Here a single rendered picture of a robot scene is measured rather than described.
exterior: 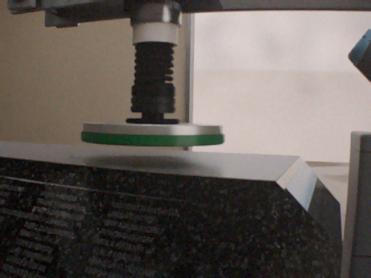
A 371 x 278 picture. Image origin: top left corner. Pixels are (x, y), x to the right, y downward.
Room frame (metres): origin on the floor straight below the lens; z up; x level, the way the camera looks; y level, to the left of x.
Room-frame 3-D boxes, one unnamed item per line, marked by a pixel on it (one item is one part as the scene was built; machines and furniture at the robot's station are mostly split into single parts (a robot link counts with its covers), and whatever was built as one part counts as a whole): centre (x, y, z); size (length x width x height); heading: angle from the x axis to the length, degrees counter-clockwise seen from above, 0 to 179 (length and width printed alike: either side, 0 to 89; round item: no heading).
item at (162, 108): (0.64, 0.05, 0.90); 0.07 x 0.07 x 0.01
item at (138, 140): (0.64, 0.05, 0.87); 0.22 x 0.22 x 0.04
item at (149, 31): (0.64, 0.05, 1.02); 0.07 x 0.07 x 0.04
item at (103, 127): (0.64, 0.05, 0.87); 0.21 x 0.21 x 0.01
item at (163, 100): (0.64, 0.05, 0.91); 0.07 x 0.07 x 0.01
